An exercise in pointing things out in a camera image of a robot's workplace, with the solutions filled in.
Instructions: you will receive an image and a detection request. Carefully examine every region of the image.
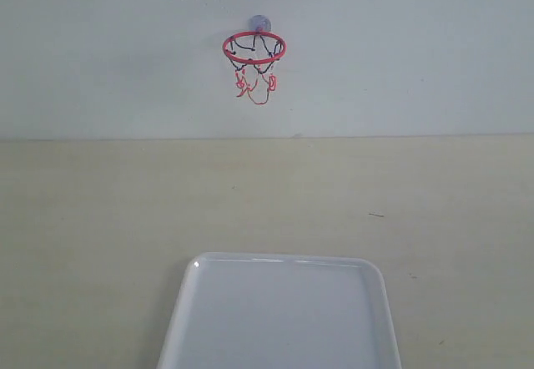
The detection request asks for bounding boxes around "white plastic tray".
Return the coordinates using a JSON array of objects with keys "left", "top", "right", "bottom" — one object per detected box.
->
[{"left": 158, "top": 252, "right": 401, "bottom": 368}]

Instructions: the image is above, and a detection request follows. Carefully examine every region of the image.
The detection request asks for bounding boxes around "clear suction cup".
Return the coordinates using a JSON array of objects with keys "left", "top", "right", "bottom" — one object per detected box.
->
[{"left": 248, "top": 15, "right": 271, "bottom": 33}]

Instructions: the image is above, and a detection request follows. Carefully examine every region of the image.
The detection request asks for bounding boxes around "red mini basketball hoop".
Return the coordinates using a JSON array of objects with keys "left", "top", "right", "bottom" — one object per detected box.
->
[{"left": 222, "top": 30, "right": 287, "bottom": 106}]

